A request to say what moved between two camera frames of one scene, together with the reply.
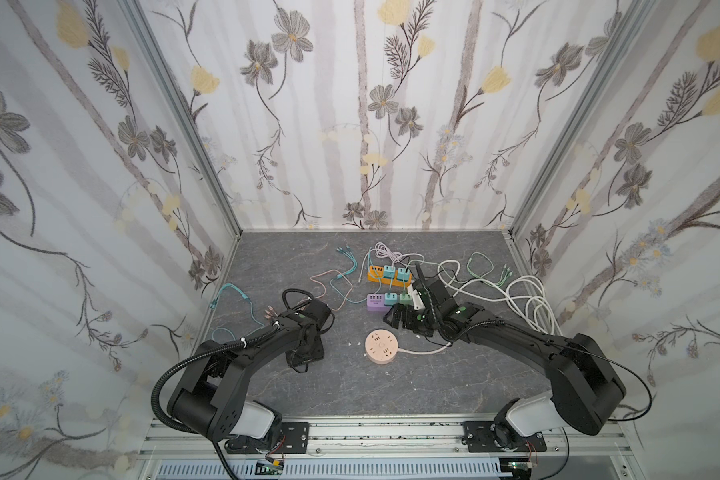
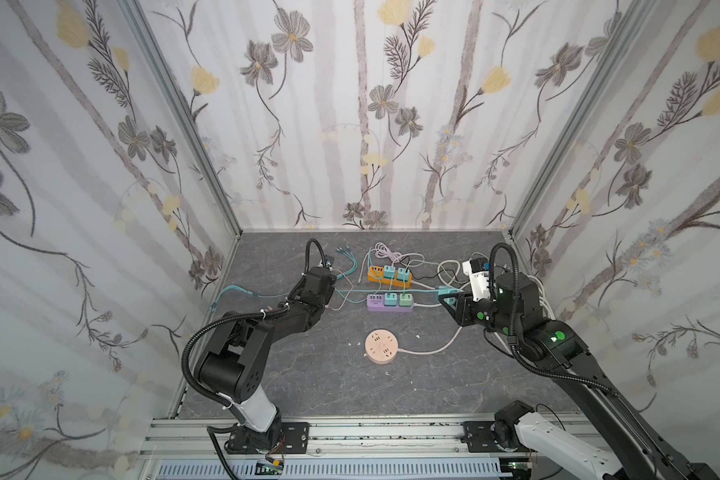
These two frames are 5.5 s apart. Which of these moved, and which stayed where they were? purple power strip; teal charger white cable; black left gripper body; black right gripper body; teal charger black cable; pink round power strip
Moved: black left gripper body; black right gripper body
Stayed: purple power strip; pink round power strip; teal charger black cable; teal charger white cable
